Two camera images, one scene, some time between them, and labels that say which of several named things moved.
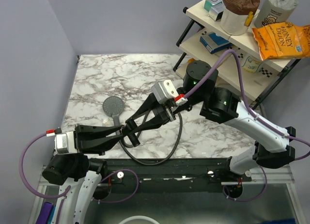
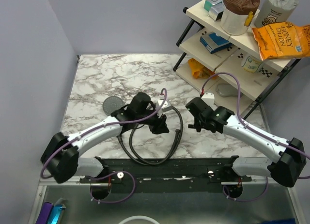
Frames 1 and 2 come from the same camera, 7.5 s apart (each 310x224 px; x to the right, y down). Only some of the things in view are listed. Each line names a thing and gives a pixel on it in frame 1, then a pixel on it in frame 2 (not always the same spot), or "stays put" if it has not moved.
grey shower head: x=114 y=106 stays put
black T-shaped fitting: x=129 y=129 to x=193 y=126
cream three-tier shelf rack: x=239 y=57 stays put
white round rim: x=139 y=217 stays put
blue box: x=215 y=43 stays put
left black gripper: x=91 y=138 to x=159 y=126
